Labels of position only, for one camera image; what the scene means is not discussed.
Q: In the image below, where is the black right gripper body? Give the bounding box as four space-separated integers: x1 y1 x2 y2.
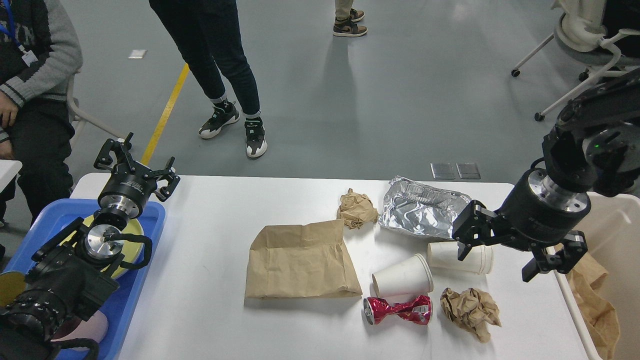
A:
493 168 591 251

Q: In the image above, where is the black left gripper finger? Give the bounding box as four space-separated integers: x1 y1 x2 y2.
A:
94 132 135 174
151 156 181 202

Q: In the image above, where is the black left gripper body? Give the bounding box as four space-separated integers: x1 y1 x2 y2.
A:
97 173 158 221

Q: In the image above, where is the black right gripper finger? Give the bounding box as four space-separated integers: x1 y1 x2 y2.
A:
521 230 588 282
452 200 506 261

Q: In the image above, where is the yellow plate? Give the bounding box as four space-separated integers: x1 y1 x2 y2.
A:
75 219 144 264

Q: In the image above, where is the aluminium foil tray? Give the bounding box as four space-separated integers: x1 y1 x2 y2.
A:
377 176 472 239

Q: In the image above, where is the large brown paper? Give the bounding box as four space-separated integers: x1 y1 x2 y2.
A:
439 287 502 344

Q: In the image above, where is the small brown paper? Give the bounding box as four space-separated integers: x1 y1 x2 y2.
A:
336 188 379 230

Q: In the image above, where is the pink mug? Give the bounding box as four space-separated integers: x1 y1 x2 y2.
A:
51 310 109 343

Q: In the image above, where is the brown paper bag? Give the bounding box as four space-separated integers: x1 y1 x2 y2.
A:
245 219 362 299

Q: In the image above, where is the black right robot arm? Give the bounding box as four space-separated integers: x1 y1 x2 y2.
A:
452 69 640 282

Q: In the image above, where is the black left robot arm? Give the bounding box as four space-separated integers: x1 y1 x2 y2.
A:
1 133 180 360

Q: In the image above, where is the beige plastic bin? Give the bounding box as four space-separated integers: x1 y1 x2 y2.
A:
576 192 640 360

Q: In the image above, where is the white paper cup behind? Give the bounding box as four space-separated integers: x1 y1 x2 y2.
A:
426 241 494 275

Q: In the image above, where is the white paper cup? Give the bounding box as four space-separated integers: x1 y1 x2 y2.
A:
426 241 494 275
372 253 435 298

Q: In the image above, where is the white office chair left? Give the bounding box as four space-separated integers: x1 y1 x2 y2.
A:
66 69 127 148

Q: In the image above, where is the white office chair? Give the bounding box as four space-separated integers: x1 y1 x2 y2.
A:
66 69 127 148
510 0 639 122

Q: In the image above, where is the right metal floor plate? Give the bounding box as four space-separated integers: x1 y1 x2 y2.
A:
455 162 482 180

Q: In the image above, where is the metal floor plate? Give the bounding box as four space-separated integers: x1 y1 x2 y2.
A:
430 162 457 180
455 162 482 180

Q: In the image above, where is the left metal floor plate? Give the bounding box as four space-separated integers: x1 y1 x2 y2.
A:
430 162 457 180

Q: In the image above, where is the brown paper in bin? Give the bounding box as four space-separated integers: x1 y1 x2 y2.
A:
566 253 621 360

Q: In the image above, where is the white paper cup front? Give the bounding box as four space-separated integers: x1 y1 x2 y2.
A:
372 253 435 298

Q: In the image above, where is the small white side table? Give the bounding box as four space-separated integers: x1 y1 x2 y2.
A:
0 159 22 192

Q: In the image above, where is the crushed red soda can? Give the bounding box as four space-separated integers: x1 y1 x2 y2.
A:
363 295 433 326

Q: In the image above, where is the blue plastic tray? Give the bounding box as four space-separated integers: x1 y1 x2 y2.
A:
5 198 166 360

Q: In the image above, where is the dark teal mug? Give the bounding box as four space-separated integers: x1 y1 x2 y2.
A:
0 271 27 308

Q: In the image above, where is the person in black trousers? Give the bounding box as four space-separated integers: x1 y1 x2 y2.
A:
149 0 268 158

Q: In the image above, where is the white office chair right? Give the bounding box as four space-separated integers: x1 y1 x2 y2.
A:
510 0 639 122

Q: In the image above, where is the person in khaki trousers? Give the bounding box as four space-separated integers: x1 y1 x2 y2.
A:
333 0 368 38

